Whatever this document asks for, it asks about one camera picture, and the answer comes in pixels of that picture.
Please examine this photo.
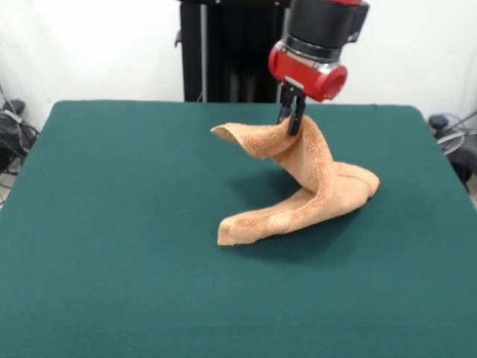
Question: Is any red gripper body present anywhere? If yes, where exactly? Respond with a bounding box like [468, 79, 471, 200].
[268, 39, 350, 104]

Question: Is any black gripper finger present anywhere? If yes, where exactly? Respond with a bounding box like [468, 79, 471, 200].
[276, 86, 296, 125]
[286, 92, 307, 136]

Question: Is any orange terry towel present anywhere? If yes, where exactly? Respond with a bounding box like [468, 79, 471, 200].
[210, 114, 381, 248]

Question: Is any black stand base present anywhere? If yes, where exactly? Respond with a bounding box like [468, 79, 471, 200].
[427, 113, 477, 195]
[0, 98, 40, 176]

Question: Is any dark green table cloth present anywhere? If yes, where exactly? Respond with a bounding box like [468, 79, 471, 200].
[0, 99, 477, 358]

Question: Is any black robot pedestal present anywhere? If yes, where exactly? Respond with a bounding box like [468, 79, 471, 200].
[173, 0, 294, 104]

